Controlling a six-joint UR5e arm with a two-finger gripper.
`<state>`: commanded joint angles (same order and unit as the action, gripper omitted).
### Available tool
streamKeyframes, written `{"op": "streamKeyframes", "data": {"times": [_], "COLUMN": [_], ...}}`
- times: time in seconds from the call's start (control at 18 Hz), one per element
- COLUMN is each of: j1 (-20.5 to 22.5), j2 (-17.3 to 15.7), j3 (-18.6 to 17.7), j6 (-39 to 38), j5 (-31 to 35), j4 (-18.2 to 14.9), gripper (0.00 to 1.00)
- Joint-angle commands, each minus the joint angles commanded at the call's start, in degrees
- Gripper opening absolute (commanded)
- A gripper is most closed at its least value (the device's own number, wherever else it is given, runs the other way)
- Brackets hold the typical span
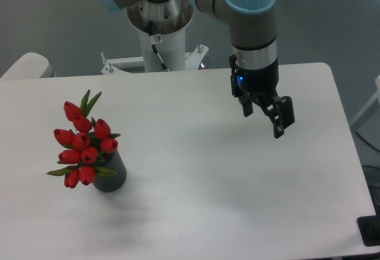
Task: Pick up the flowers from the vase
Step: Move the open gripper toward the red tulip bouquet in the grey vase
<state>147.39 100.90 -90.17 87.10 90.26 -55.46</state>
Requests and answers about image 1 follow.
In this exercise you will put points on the white metal base frame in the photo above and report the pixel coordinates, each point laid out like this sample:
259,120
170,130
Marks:
118,64

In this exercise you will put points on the black device at table edge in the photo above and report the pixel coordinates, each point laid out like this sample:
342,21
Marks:
369,230

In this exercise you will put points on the white chair armrest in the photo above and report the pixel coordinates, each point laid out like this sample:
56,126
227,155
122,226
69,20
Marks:
30,66

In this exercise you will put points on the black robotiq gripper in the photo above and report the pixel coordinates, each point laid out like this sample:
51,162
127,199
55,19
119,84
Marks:
262,84

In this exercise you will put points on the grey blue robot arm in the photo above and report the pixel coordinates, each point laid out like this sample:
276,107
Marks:
251,23

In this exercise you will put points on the white furniture frame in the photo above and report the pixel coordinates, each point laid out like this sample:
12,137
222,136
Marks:
367,110

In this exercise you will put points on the dark grey ribbed vase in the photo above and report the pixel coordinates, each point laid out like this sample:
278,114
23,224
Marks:
110,170

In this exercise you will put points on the red tulip bouquet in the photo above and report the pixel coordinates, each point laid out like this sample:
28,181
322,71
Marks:
77,154

